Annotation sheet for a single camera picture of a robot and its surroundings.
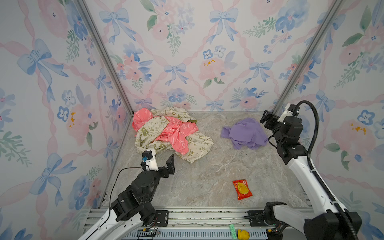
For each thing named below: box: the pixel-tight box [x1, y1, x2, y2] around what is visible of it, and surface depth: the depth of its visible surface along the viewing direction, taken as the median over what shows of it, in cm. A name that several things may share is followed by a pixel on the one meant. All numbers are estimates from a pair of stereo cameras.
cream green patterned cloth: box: [134, 107, 214, 164], surface depth 98 cm
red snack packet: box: [232, 179, 253, 201], surface depth 83 cm
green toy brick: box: [229, 224, 238, 240], surface depth 71 cm
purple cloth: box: [220, 117, 269, 150], surface depth 102 cm
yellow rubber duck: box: [237, 229, 251, 240], surface depth 69 cm
